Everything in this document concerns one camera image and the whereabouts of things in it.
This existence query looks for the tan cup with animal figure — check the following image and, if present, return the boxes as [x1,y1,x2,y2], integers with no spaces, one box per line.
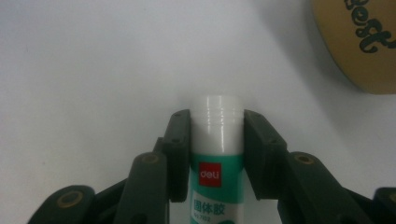
[311,0,396,95]

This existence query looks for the white and green glue stick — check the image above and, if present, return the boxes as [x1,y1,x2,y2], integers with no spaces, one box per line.
[186,94,248,224]

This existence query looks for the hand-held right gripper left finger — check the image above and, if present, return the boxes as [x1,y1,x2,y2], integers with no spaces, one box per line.
[154,108,191,203]

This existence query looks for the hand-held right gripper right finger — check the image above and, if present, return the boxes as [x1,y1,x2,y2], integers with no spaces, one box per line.
[243,108,289,202]

